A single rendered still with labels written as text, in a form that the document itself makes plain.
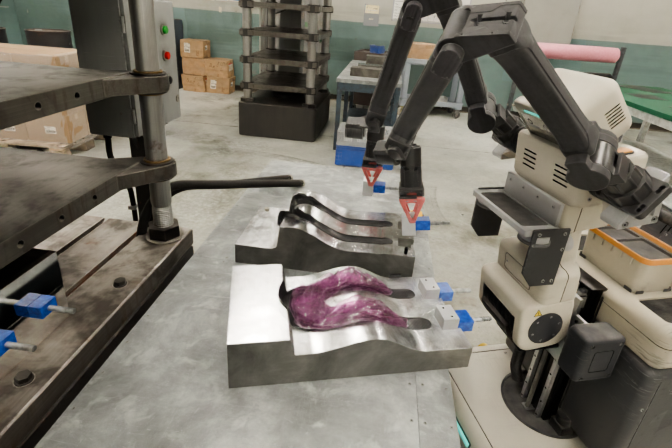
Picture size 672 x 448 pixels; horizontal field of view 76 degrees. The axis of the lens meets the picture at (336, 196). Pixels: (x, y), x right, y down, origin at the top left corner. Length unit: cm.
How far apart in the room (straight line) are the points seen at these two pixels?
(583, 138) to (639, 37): 748
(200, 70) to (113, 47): 641
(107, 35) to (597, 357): 160
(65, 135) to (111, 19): 337
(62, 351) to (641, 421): 146
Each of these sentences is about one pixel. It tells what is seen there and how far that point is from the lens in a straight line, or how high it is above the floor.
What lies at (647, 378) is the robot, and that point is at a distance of 146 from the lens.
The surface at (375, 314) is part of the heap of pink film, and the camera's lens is 92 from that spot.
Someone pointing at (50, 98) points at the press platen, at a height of 127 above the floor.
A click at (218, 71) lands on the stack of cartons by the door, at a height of 37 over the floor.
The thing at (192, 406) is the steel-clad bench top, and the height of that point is 80.
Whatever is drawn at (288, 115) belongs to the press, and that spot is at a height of 30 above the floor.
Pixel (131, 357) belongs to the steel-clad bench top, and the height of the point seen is 80.
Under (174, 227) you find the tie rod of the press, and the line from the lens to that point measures 142.
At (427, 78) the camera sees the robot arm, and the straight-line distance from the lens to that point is 87.
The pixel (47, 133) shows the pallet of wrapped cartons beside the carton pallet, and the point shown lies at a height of 23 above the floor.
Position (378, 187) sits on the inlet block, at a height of 94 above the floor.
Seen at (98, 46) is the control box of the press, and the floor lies 134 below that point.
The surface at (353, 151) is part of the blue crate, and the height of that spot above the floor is 16.
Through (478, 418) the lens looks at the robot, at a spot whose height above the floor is 28.
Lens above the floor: 149
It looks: 24 degrees down
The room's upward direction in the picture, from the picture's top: 4 degrees clockwise
